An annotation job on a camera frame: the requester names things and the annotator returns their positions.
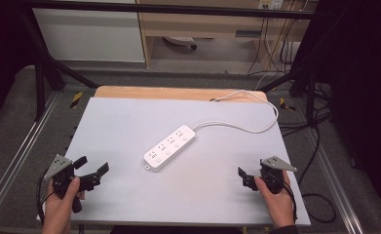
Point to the person's left hand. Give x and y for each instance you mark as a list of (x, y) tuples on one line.
[(57, 211)]

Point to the white cabinet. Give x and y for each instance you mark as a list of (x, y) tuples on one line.
[(90, 35)]

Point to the black metal frame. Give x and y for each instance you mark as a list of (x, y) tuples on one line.
[(165, 8)]

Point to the office chair base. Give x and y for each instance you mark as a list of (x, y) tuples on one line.
[(180, 40)]

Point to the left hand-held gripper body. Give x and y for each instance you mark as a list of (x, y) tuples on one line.
[(61, 175)]

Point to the person's dark clothing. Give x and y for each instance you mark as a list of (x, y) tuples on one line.
[(175, 230)]

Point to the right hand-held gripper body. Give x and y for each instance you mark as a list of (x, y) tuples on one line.
[(272, 178)]

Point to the white wall socket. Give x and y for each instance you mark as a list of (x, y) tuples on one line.
[(271, 4)]

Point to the person's right hand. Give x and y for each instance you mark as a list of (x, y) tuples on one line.
[(279, 208)]

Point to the wooden board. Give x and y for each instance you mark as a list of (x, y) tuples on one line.
[(165, 93)]

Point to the person's dark sleeve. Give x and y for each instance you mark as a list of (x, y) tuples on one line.
[(284, 230)]

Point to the white power strip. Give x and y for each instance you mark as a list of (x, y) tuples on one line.
[(170, 148)]

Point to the aluminium rail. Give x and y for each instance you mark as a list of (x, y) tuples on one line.
[(22, 143), (334, 182)]

